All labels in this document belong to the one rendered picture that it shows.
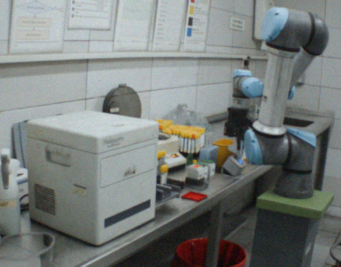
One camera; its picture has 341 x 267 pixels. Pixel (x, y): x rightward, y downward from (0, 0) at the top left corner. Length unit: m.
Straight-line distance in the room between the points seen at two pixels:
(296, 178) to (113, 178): 0.68
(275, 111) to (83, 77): 0.89
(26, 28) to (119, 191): 0.79
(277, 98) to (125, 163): 0.54
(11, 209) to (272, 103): 0.86
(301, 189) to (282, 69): 0.43
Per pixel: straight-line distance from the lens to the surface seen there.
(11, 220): 1.24
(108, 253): 1.18
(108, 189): 1.18
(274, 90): 1.47
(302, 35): 1.44
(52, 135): 1.21
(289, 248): 1.63
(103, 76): 2.11
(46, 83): 1.84
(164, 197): 1.46
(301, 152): 1.57
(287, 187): 1.59
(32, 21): 1.75
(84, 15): 1.98
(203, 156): 1.90
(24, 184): 1.55
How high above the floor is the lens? 1.41
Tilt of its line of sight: 11 degrees down
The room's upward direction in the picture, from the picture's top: 3 degrees clockwise
